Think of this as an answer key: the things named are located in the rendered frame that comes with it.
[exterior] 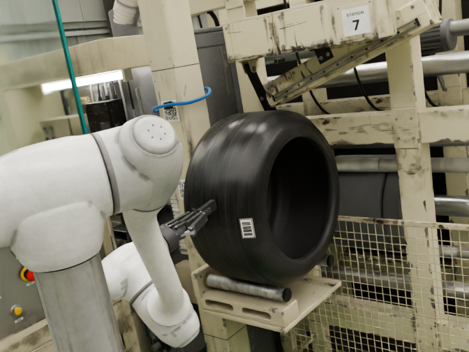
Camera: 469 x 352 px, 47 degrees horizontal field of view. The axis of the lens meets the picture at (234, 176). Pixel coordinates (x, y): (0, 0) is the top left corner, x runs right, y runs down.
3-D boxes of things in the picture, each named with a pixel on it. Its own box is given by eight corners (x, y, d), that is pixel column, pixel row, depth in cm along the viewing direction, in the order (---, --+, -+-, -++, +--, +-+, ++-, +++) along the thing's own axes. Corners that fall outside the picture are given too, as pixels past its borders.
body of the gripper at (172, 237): (165, 232, 139) (188, 216, 145) (144, 230, 144) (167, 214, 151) (174, 258, 141) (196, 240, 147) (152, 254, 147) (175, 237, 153)
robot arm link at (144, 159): (161, 146, 98) (87, 164, 93) (176, 87, 82) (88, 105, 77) (187, 208, 94) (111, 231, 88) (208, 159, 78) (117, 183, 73)
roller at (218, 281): (213, 276, 195) (209, 288, 193) (206, 271, 192) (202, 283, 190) (294, 291, 172) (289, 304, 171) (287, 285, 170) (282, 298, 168)
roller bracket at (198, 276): (195, 298, 191) (189, 272, 189) (260, 255, 220) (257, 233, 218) (201, 299, 189) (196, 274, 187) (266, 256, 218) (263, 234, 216)
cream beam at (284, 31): (227, 63, 200) (220, 24, 197) (266, 56, 218) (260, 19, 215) (378, 39, 161) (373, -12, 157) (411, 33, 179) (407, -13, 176)
